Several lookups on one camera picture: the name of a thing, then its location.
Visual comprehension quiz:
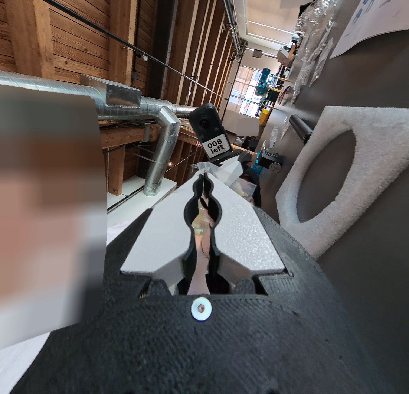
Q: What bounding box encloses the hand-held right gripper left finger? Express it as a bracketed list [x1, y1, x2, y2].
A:
[120, 173, 205, 295]

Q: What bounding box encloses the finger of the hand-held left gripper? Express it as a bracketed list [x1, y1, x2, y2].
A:
[220, 160, 244, 185]

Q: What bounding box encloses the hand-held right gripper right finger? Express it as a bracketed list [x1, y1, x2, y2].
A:
[204, 173, 285, 295]

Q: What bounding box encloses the small clear zip bag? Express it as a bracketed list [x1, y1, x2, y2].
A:
[196, 160, 257, 235]

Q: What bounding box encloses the black electric screwdriver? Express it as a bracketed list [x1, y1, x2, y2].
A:
[288, 114, 314, 146]

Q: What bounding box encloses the blue hobby robot arm base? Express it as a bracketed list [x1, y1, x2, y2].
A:
[255, 67, 289, 117]

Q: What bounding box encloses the dark desk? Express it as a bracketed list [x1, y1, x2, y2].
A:
[256, 0, 409, 394]

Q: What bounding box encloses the black servo motor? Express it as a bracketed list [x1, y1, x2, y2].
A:
[258, 149, 284, 171]

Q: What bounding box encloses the white panel board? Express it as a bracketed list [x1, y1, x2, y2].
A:
[107, 176, 178, 213]

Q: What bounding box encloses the large grid window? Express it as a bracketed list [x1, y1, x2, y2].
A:
[230, 66, 266, 114]

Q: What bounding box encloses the plastic bag full of screws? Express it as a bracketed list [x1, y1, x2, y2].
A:
[292, 41, 333, 95]

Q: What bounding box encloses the black ceiling pipe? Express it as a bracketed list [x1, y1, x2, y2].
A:
[17, 0, 231, 101]

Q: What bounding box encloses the white foam piece with hole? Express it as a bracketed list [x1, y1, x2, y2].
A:
[275, 105, 409, 260]

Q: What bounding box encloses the crumpled clear cellophane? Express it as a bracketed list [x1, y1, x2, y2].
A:
[293, 0, 337, 41]

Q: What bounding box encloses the white instruction booklet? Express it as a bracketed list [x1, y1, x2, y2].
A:
[329, 0, 409, 59]

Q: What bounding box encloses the silver ventilation duct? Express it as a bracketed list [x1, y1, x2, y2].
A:
[0, 69, 199, 196]

